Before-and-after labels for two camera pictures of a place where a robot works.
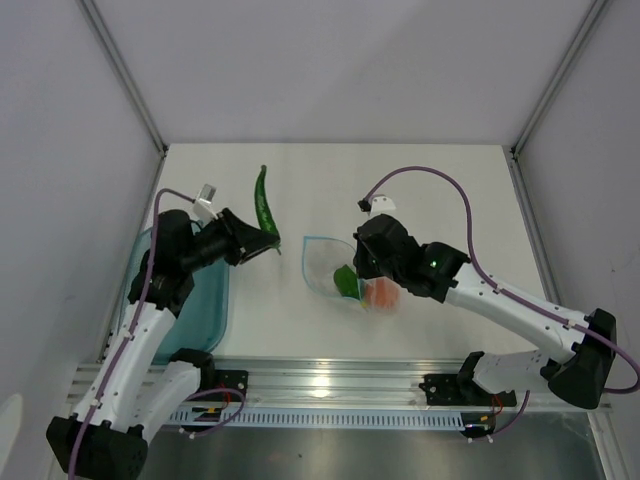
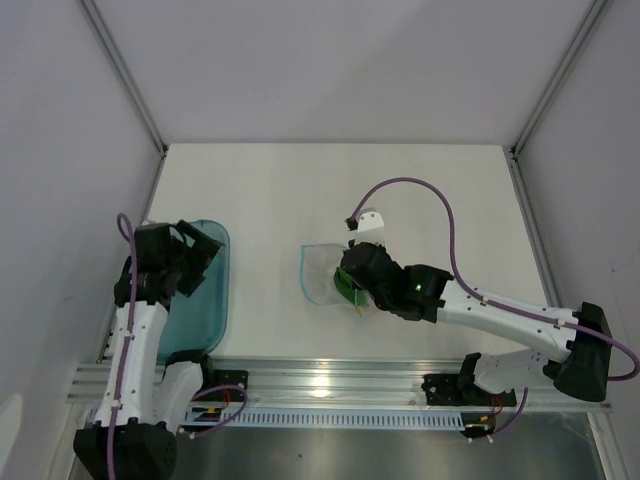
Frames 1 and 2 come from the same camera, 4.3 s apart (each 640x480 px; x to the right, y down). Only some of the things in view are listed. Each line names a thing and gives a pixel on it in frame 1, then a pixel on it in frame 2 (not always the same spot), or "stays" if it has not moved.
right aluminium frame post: x=585 y=26 stays
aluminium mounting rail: x=353 y=385 stays
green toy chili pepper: x=264 y=205 to x=362 y=298
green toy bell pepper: x=347 y=282 stays
